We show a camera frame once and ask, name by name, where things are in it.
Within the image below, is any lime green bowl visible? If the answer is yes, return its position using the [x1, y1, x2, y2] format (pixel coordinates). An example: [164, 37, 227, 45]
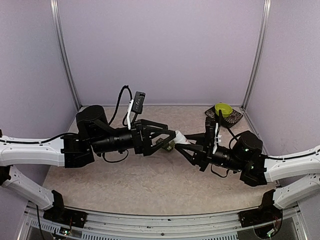
[214, 102, 233, 118]

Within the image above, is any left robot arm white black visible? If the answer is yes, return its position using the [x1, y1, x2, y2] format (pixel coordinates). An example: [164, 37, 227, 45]
[0, 105, 176, 223]

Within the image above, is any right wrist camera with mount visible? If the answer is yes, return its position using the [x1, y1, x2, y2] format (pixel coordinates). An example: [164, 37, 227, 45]
[205, 116, 222, 156]

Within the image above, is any left aluminium frame post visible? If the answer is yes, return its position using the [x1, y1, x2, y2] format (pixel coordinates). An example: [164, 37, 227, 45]
[50, 0, 82, 111]

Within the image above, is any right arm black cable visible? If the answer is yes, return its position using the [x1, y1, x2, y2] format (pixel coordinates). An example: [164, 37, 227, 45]
[209, 111, 320, 178]

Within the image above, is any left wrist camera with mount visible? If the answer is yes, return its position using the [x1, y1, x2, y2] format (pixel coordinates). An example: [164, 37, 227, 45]
[124, 91, 146, 130]

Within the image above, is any green weekly pill organizer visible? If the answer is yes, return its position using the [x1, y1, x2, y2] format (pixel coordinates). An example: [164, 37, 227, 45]
[155, 138, 175, 152]

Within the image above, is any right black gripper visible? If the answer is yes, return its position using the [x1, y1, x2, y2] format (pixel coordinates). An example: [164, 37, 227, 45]
[174, 133, 246, 173]

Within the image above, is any front aluminium rail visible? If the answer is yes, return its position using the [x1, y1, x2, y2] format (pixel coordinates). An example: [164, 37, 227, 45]
[16, 202, 310, 240]

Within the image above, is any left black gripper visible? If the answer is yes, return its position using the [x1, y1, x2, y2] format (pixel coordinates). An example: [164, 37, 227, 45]
[90, 119, 177, 156]

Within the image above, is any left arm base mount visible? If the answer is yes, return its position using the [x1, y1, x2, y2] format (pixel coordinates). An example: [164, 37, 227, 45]
[43, 207, 88, 229]

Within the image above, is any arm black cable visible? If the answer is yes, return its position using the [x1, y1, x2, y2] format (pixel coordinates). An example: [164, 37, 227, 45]
[209, 111, 320, 178]
[107, 85, 135, 126]

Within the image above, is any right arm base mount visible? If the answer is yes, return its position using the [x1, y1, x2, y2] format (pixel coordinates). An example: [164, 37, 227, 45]
[238, 205, 283, 228]

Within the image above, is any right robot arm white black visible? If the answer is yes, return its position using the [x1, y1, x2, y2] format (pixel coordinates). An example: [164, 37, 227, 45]
[173, 130, 320, 222]

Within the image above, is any black patterned square plate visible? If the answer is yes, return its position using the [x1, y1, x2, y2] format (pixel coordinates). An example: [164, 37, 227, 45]
[204, 106, 243, 129]

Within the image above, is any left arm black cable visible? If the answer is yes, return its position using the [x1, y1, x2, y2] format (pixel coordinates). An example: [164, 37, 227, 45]
[107, 85, 135, 126]

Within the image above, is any right aluminium frame post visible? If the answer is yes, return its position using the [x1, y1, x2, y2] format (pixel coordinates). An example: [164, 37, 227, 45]
[241, 0, 272, 111]

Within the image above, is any small white pill bottle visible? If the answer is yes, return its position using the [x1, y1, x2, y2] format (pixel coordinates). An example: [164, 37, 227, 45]
[173, 130, 191, 145]

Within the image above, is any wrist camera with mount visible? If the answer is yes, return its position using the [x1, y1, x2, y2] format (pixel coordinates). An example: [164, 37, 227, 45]
[205, 116, 222, 156]
[124, 91, 146, 130]

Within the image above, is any aluminium frame post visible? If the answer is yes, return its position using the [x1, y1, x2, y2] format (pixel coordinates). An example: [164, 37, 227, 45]
[241, 0, 272, 111]
[50, 0, 82, 111]

